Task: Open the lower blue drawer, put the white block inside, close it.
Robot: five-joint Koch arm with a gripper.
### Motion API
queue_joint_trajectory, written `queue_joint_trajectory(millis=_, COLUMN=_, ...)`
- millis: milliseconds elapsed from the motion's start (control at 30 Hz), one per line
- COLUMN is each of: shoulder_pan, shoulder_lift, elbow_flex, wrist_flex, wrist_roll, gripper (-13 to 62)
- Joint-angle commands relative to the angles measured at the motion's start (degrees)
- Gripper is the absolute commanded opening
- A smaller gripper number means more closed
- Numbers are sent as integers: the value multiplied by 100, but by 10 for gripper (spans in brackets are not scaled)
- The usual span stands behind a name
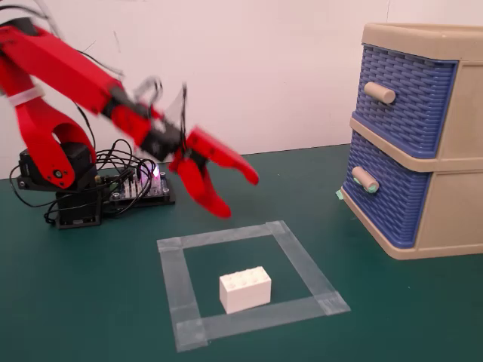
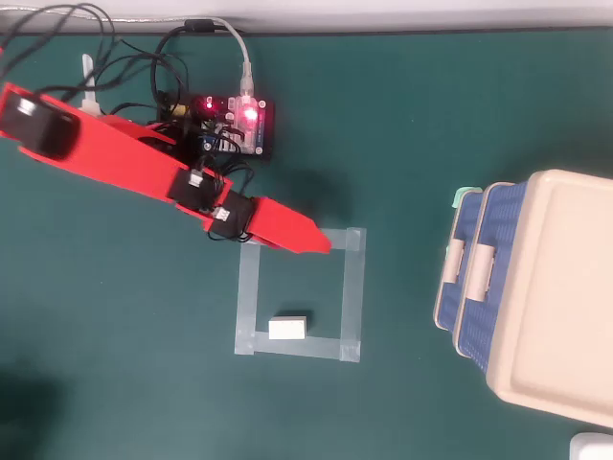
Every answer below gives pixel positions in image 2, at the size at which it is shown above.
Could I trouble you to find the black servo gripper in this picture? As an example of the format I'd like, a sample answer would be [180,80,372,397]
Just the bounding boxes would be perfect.
[208,190,333,255]

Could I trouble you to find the small white cube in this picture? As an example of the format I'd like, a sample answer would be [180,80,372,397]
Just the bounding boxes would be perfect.
[267,314,309,342]

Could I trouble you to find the blue drawer beige handle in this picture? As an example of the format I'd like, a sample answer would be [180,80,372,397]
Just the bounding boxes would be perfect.
[455,180,531,371]
[433,189,483,333]

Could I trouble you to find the beige plastic drawer cabinet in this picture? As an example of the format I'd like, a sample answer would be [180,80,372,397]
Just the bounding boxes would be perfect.
[433,168,613,428]

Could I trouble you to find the clear tape strip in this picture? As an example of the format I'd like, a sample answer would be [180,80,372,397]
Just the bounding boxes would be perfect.
[241,227,368,254]
[252,333,361,364]
[339,228,368,364]
[234,241,262,357]

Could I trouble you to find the black controller circuit board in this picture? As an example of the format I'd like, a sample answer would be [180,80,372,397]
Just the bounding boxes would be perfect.
[160,93,278,163]

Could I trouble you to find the mint green plastic piece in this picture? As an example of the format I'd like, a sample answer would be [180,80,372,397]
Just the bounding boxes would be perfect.
[451,186,483,211]

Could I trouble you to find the white zip tie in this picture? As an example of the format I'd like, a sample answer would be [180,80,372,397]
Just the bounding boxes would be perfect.
[79,53,102,117]

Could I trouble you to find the white object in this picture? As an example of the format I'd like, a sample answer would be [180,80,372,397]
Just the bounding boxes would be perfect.
[569,432,613,460]

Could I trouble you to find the grey USB cable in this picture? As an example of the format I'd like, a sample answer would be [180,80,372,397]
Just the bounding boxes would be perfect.
[71,9,258,104]

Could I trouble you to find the black cable with ferrite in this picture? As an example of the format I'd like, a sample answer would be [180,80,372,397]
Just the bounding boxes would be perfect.
[150,17,245,110]

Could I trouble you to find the thin black looping cable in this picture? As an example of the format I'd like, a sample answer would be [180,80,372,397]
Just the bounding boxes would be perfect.
[0,2,191,121]

